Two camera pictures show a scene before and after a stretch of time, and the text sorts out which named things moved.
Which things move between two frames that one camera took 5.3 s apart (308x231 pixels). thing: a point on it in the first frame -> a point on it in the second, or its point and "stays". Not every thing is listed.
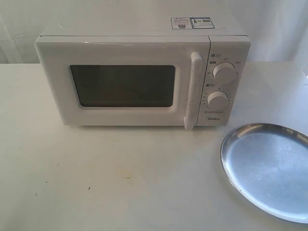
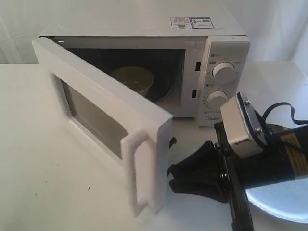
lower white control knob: [218, 99] stays
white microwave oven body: [145, 71] stays
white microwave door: [127, 80] -> [129, 135]
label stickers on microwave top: [191, 23] stays
